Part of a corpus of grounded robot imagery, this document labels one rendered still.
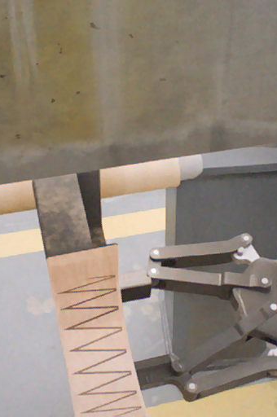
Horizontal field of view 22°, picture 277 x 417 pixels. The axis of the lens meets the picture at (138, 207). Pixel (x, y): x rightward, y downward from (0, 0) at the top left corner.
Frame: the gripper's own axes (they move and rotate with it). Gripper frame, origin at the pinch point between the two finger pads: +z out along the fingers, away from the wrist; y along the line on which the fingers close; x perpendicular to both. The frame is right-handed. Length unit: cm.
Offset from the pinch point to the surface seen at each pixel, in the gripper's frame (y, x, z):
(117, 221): 91, -138, -20
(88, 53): -4.0, 39.0, 2.0
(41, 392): 35, -122, 12
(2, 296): 69, -131, 19
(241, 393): 23, -119, -38
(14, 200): 4.4, 17.0, 6.3
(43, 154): -5.2, 34.8, 4.2
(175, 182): 4.1, 16.3, -5.3
